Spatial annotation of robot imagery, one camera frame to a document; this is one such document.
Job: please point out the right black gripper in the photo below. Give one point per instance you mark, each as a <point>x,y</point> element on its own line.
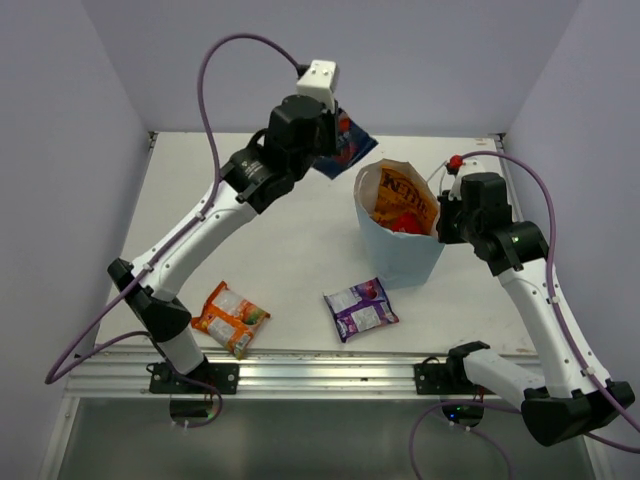
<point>445,235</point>

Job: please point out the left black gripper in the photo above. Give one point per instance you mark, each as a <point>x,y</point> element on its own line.
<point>330,119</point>

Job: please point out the red gummy candy bag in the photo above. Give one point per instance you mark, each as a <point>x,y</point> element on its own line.
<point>407,223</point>

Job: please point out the blue Burts chips bag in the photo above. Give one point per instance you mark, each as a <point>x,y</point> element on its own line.
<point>353,145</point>

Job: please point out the yellow Kettle chips bag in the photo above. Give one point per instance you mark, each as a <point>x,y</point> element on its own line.
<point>398,194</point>

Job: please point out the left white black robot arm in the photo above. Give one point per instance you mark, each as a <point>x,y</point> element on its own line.
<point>300,130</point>

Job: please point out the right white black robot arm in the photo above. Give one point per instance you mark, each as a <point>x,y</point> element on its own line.
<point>574,394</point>

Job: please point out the red emergency knob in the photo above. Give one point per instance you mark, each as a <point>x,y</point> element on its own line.
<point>454,164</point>

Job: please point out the purple snack packet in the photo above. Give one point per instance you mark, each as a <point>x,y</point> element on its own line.
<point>360,308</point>

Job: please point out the orange snack packet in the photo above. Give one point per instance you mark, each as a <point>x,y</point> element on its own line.
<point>230,319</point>

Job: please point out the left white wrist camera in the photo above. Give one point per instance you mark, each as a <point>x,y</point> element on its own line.
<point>319,80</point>

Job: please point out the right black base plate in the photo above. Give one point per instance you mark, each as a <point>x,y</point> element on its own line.
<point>433,377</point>

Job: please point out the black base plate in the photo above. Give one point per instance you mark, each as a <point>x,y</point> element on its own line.
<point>223,377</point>
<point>433,377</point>

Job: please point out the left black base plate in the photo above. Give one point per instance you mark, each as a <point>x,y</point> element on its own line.
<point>223,377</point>

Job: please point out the aluminium mounting rail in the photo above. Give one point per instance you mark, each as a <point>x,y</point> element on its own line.
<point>126,373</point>

